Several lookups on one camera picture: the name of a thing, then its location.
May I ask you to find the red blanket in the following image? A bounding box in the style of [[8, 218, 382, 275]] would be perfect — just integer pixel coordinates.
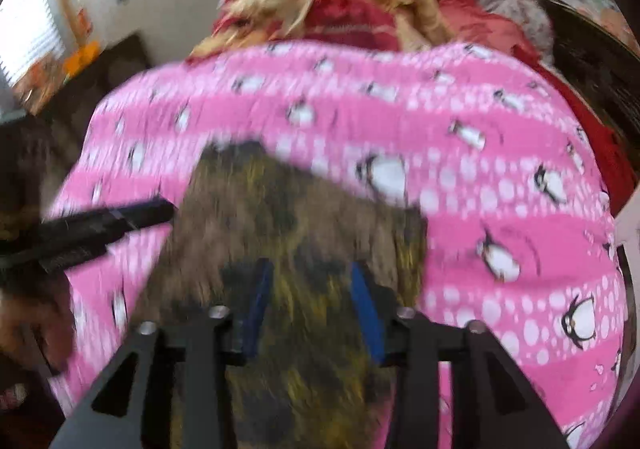
[[520, 59, 621, 215]]

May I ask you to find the person's left hand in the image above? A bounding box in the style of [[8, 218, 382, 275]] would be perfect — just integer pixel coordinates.
[[0, 279, 76, 377]]

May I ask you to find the orange box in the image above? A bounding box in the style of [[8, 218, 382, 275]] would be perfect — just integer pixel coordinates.
[[65, 42, 101, 76]]

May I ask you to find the salmon cloth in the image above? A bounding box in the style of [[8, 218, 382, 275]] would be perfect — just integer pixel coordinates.
[[440, 0, 541, 65]]

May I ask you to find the bright window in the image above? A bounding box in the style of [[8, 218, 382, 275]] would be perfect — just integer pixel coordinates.
[[0, 0, 71, 95]]

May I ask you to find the pink penguin print blanket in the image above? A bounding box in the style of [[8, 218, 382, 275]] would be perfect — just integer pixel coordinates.
[[47, 42, 631, 449]]

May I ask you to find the brown patterned small cloth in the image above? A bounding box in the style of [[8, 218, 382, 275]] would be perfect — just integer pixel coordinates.
[[135, 139, 431, 449]]

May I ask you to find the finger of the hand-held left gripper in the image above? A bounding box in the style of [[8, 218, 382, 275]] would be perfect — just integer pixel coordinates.
[[42, 198, 175, 250], [0, 243, 112, 276]]

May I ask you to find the dark wooden cabinet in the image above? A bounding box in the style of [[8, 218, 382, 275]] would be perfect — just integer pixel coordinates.
[[40, 32, 153, 130]]

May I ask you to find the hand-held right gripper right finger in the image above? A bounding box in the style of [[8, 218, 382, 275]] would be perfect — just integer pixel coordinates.
[[350, 261, 571, 449]]

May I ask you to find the dark patterned box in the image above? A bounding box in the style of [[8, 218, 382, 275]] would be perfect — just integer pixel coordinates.
[[535, 0, 640, 130]]

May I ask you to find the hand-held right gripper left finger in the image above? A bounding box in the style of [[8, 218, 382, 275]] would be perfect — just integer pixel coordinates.
[[50, 260, 275, 449]]

